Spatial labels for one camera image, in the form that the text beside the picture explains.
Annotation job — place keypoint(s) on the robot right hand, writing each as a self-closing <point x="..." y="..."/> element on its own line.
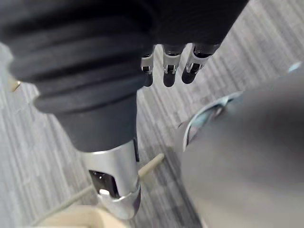
<point x="90" y="71"/>

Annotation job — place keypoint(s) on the beige rod tip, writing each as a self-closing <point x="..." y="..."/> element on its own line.
<point x="14" y="84"/>

